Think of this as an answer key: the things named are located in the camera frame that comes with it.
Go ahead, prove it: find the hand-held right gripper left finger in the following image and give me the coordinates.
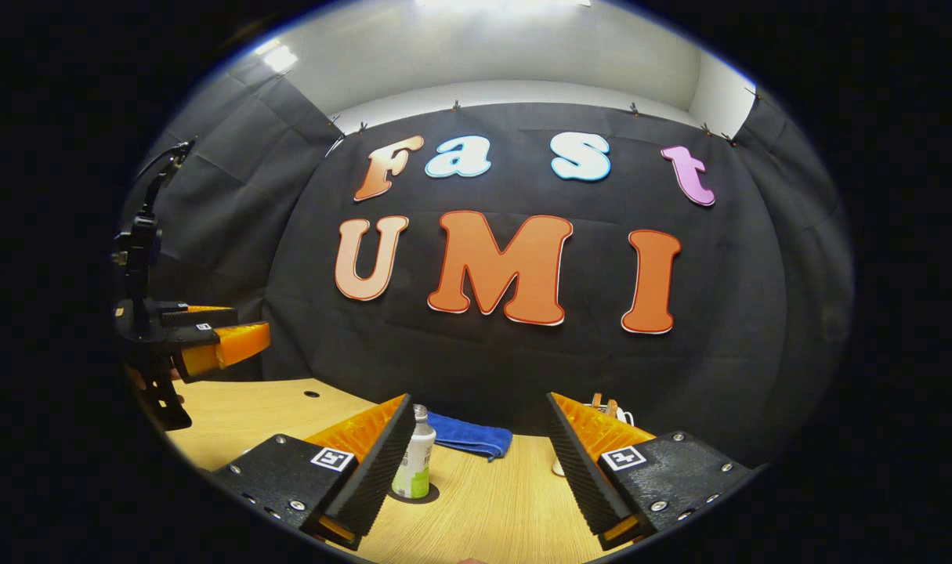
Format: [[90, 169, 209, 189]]
[[209, 393, 416, 551]]

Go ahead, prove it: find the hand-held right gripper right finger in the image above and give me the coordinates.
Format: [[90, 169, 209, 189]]
[[546, 392, 758, 551]]

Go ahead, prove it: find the clear water bottle white label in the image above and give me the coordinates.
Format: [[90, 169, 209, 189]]
[[391, 404, 437, 500]]

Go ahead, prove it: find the dark round coaster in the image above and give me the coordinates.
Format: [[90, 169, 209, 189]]
[[388, 482, 441, 504]]

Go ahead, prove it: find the blue folded towel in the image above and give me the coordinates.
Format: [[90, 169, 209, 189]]
[[427, 410, 514, 461]]

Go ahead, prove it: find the black backdrop cloth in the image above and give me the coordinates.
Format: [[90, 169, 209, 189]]
[[119, 55, 856, 471]]

